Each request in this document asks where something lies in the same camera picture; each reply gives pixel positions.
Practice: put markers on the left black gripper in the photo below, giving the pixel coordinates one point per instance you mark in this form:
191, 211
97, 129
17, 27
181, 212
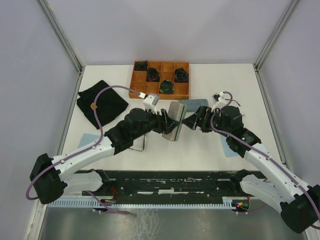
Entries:
165, 125

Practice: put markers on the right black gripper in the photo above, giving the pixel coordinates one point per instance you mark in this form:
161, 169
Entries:
203, 112

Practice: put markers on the grey glasses case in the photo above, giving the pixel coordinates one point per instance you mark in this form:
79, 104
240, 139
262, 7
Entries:
177, 112

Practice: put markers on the blue cleaning cloth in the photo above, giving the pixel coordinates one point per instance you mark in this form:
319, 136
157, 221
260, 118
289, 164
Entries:
89, 139
229, 153

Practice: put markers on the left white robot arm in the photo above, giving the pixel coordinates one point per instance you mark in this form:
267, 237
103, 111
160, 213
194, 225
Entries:
49, 174

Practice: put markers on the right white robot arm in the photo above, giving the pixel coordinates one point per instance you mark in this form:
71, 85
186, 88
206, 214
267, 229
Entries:
297, 202

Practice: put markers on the blue glasses case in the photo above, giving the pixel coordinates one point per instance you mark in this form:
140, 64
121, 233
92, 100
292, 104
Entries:
192, 105

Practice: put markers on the wooden compartment tray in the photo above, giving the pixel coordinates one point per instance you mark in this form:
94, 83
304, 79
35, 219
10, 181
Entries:
166, 70

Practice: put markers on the black cloth pouch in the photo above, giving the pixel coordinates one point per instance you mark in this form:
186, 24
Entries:
109, 104

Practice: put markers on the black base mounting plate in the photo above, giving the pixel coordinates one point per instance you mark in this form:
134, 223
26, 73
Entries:
121, 183

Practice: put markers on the right electronics board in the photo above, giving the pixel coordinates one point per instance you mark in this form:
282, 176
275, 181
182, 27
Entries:
243, 205

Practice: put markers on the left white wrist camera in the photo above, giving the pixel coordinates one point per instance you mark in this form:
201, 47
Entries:
150, 102

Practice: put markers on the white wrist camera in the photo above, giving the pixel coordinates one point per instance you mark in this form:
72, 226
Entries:
150, 102
219, 100

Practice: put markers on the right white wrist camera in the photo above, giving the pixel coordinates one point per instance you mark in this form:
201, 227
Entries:
219, 100

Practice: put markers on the thin-frame glasses left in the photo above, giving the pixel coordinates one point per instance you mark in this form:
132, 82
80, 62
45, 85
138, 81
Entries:
139, 144

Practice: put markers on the thin-frame glasses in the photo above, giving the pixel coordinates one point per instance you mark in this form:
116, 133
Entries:
139, 144
232, 100

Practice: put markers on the thin-frame glasses right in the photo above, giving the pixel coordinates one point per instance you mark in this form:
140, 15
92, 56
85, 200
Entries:
232, 100

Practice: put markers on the white slotted cable duct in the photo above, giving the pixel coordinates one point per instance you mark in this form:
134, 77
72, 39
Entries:
163, 201

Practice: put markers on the right aluminium frame post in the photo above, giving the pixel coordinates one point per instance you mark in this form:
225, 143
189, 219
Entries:
276, 33

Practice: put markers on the aluminium frame post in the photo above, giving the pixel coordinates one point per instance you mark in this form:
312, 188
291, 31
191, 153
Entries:
59, 33
276, 33

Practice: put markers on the left aluminium frame post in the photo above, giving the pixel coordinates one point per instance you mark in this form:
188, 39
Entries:
59, 33

